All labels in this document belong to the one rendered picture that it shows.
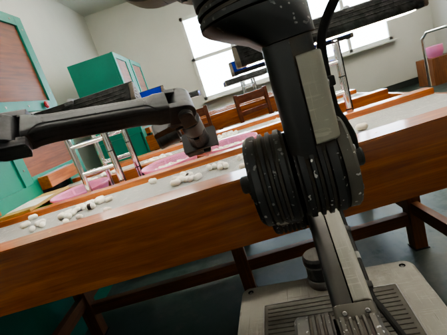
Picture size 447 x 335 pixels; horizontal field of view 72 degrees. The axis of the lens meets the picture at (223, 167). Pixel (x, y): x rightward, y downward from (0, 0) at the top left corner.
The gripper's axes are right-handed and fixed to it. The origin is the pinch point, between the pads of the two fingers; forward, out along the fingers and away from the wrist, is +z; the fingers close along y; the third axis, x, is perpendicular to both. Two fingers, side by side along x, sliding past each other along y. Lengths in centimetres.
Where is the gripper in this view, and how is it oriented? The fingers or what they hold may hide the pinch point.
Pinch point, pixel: (207, 153)
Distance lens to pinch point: 96.8
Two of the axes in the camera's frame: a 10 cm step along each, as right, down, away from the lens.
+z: 2.0, 4.1, 8.9
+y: -9.5, 2.9, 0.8
